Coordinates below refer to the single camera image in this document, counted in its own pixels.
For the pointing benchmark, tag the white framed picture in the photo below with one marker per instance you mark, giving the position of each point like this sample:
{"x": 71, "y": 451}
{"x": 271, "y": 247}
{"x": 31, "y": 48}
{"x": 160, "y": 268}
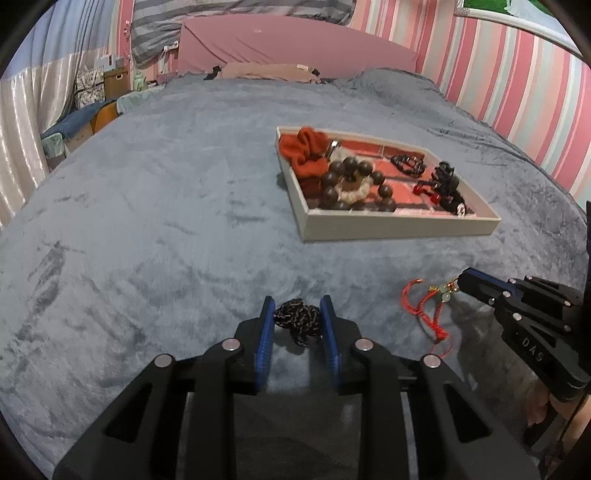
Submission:
{"x": 508, "y": 18}

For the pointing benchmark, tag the floral patterned bag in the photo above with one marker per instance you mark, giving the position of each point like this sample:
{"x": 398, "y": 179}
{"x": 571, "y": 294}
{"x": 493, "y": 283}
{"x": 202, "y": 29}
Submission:
{"x": 90, "y": 87}

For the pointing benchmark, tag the striped grey pillow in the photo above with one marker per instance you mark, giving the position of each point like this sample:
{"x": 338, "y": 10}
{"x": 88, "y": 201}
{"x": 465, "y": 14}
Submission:
{"x": 184, "y": 23}

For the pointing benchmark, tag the white jewelry tray red lining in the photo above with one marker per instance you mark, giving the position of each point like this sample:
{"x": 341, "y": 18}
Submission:
{"x": 392, "y": 230}

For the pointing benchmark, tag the blue folded cloth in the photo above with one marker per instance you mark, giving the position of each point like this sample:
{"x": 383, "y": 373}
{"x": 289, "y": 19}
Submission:
{"x": 76, "y": 117}

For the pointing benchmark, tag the pink headboard cushion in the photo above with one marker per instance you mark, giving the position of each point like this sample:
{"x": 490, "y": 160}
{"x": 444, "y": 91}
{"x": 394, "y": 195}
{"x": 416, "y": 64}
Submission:
{"x": 286, "y": 46}

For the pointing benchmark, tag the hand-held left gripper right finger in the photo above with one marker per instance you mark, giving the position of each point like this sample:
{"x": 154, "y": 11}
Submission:
{"x": 330, "y": 337}

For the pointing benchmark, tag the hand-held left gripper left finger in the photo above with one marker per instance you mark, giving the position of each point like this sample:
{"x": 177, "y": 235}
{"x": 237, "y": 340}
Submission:
{"x": 265, "y": 341}

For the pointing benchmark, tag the beige pillow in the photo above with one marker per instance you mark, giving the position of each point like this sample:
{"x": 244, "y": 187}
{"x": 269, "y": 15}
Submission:
{"x": 268, "y": 71}

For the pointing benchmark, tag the orange scrunchie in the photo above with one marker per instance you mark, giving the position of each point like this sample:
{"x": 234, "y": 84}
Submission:
{"x": 304, "y": 147}

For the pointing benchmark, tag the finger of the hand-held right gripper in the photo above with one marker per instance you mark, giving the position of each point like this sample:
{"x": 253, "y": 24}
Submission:
{"x": 480, "y": 286}
{"x": 549, "y": 290}

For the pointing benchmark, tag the black scrunchie with round charm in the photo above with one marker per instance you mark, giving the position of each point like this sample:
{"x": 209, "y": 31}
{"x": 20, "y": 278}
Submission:
{"x": 445, "y": 177}

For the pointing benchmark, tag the white satin curtain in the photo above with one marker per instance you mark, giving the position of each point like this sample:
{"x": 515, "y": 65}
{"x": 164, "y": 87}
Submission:
{"x": 23, "y": 129}

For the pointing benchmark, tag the cardboard box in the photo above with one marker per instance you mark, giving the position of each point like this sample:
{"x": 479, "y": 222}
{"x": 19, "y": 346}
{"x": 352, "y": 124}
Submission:
{"x": 115, "y": 83}

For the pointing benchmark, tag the person's right hand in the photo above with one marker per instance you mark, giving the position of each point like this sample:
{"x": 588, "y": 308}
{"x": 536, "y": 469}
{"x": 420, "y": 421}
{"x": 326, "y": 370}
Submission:
{"x": 538, "y": 415}

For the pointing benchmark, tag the cream scrunchie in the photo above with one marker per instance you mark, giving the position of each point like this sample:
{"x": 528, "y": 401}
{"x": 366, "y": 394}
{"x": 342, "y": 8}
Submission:
{"x": 353, "y": 196}

